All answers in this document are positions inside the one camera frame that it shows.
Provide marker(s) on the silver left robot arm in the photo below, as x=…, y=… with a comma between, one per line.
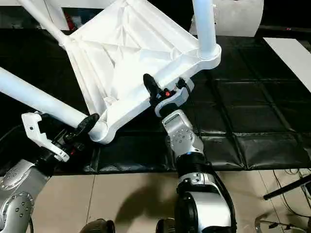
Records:
x=19, y=189

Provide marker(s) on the black monitor with red logo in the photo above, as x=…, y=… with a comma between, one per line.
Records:
x=286, y=28

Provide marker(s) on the black metal stand bar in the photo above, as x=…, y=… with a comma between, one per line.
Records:
x=286, y=188

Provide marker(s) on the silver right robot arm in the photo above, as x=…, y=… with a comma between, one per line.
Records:
x=179, y=131

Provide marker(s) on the black work mat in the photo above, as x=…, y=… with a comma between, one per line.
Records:
x=243, y=109

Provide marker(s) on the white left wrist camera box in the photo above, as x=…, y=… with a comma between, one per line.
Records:
x=31, y=126

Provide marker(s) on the grey left robot foot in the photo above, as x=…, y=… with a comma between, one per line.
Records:
x=98, y=227

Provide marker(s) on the white plastic table top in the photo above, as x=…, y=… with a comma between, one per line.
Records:
x=136, y=48

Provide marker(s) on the white glass door cabinet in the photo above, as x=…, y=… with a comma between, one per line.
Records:
x=56, y=7

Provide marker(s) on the thin grey tripod stand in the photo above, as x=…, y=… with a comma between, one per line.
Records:
x=279, y=224

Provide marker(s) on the flat white board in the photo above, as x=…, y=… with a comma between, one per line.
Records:
x=291, y=58

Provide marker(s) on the white plastic table leg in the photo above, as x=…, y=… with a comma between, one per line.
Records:
x=41, y=19
x=205, y=29
x=36, y=97

